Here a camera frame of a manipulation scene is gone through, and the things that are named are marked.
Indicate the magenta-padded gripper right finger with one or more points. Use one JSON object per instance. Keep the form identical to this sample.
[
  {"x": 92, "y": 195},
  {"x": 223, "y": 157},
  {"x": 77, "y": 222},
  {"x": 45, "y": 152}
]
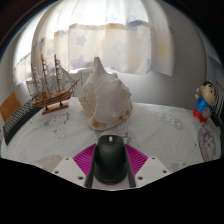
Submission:
[{"x": 151, "y": 168}]

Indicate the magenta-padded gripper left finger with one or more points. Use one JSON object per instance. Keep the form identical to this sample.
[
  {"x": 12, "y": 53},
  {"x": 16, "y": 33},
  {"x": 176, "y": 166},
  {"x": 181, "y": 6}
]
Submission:
[{"x": 68, "y": 168}]

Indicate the black computer mouse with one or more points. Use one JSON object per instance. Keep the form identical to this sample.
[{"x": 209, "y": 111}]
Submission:
[{"x": 110, "y": 160}]

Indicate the white printed tablecloth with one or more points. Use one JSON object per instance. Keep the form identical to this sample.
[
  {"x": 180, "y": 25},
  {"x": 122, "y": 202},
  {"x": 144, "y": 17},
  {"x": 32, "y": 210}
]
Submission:
[{"x": 160, "y": 133}]

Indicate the black computer keyboard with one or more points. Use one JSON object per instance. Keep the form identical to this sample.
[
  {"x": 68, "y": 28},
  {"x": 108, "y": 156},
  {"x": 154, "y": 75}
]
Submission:
[{"x": 18, "y": 118}]

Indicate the wooden sailing ship model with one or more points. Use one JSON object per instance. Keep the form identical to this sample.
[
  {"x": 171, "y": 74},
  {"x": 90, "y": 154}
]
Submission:
[{"x": 53, "y": 98}]

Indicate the large white conch shell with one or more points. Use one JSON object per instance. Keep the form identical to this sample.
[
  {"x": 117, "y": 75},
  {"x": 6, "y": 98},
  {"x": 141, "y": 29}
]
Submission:
[{"x": 105, "y": 100}]

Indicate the cartoon boy figure clock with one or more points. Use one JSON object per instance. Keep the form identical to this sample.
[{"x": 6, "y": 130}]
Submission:
[{"x": 203, "y": 105}]

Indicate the brown wooden chair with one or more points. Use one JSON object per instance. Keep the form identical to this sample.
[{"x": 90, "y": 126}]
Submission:
[{"x": 9, "y": 106}]

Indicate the white radiator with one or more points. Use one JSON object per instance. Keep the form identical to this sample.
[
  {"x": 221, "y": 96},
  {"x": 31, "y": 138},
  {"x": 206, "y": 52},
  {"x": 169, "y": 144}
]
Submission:
[{"x": 75, "y": 78}]

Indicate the white star-print curtain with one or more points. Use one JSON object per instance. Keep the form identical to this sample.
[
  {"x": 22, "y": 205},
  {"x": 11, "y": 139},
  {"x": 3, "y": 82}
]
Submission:
[{"x": 110, "y": 40}]

